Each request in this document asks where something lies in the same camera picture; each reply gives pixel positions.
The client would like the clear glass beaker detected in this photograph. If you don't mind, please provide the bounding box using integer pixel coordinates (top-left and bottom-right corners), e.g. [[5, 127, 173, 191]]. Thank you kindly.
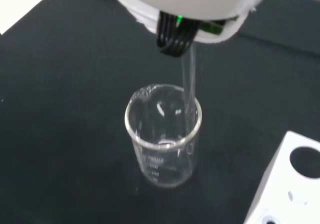
[[124, 83, 203, 189]]

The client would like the white test tube rack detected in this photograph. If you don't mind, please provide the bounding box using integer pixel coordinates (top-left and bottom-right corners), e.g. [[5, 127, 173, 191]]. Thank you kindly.
[[243, 130, 320, 224]]

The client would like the black cloth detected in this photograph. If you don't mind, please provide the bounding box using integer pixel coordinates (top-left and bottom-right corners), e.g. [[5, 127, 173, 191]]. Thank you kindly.
[[0, 0, 320, 224]]

